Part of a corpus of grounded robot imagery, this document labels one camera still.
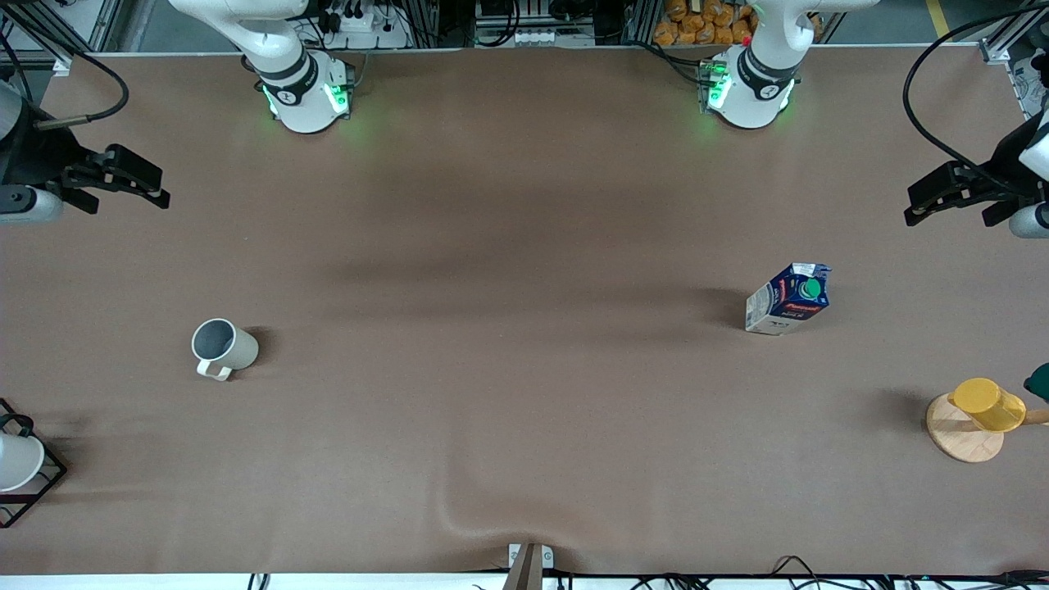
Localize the blue white milk carton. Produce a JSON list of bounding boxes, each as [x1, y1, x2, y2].
[[745, 262, 832, 336]]

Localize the beige grey mug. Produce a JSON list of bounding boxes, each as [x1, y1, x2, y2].
[[191, 318, 260, 382]]

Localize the yellow cup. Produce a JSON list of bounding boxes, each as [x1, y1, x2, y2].
[[948, 378, 1028, 433]]

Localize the white cup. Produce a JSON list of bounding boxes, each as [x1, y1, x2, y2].
[[0, 432, 46, 493]]

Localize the white printed sheet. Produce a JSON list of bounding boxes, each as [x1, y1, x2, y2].
[[1013, 57, 1049, 120]]

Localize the round wooden stand base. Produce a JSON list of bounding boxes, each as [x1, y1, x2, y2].
[[926, 393, 1006, 465]]

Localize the white power strip with plugs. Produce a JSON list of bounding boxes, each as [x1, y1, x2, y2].
[[322, 0, 411, 50]]

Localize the orange snack bag pile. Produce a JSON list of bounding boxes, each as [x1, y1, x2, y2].
[[653, 0, 759, 48]]

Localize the slim white power strip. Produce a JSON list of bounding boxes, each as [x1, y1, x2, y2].
[[512, 29, 595, 48]]

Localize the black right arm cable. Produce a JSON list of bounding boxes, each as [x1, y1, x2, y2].
[[0, 29, 130, 133]]

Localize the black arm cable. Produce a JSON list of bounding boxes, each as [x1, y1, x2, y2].
[[0, 29, 130, 133], [901, 0, 1049, 194]]

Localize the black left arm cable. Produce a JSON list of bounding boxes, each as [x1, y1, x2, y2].
[[901, 0, 1049, 194]]

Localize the aluminium frame strut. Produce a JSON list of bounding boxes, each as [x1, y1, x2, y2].
[[978, 0, 1049, 66], [0, 0, 125, 68]]

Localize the black wire rack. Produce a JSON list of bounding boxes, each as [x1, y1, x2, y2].
[[0, 398, 69, 529]]

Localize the black floor cable bundle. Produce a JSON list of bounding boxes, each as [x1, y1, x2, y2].
[[631, 555, 1049, 590]]

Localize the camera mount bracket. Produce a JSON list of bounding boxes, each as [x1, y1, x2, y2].
[[502, 542, 556, 590]]

